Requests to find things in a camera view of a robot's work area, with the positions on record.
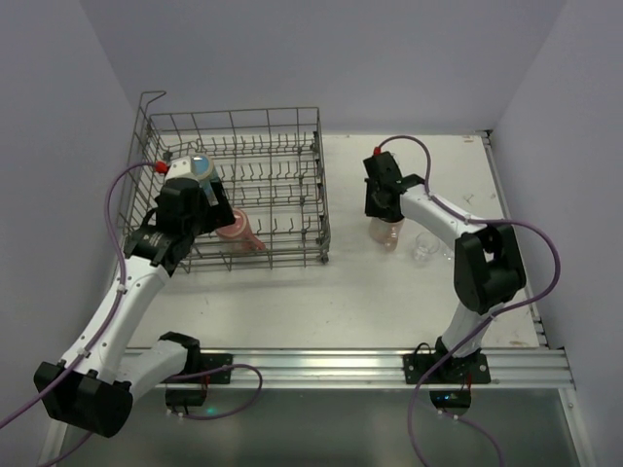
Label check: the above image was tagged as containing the salmon pink mug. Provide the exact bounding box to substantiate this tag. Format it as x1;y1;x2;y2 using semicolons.
215;208;266;253

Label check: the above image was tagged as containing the blue printed cup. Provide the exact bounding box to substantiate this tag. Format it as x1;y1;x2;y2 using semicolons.
191;154;220;205

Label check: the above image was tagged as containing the pale pink mug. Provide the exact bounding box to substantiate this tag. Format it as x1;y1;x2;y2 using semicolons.
368;217;404;252

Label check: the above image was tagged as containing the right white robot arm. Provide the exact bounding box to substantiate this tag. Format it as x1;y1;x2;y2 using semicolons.
364;148;527;383

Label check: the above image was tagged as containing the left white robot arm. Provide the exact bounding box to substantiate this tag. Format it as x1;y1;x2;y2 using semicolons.
34;177;235;438

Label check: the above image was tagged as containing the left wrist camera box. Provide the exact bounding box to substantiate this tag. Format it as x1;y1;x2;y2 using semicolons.
165;156;198;182

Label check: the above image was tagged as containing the grey wire dish rack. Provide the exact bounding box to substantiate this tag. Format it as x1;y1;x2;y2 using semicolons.
128;90;331;272

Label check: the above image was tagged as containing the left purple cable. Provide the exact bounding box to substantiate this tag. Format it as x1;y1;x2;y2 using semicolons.
0;160;264;467

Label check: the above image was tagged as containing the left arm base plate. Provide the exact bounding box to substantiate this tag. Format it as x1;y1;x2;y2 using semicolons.
165;353;234;414

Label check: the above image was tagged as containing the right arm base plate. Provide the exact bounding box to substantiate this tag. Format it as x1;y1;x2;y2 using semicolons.
402;339;492;416

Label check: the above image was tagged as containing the aluminium mounting rail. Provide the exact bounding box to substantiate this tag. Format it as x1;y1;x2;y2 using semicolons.
226;347;574;390

